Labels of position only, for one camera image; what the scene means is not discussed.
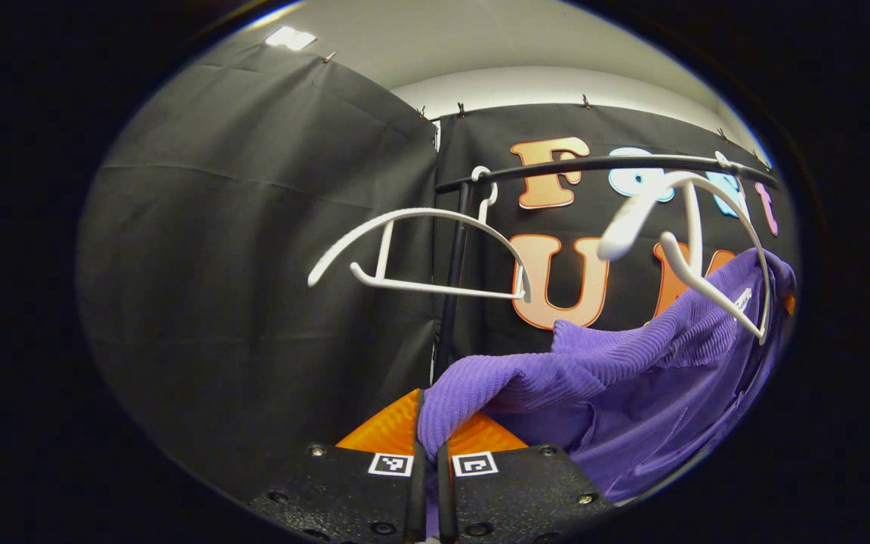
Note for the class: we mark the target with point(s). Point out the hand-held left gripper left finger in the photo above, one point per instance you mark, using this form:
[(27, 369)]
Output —
[(416, 491)]

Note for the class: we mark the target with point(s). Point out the white plastic hanger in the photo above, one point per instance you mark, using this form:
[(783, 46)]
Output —
[(635, 215), (420, 215)]

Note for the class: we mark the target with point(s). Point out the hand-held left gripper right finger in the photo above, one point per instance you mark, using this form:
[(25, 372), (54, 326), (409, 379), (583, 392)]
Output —
[(444, 499)]

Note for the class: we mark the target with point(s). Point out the black clothes rail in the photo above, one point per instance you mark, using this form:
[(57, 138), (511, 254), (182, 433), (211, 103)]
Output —
[(593, 162)]

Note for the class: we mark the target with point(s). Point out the small ceiling light panel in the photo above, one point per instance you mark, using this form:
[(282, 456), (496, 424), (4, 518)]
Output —
[(291, 38)]

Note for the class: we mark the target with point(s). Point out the row of small cloth clips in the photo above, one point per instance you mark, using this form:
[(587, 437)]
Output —
[(461, 110)]

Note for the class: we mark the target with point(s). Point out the black backdrop cloth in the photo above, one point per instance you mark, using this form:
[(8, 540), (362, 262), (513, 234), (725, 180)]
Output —
[(216, 264)]

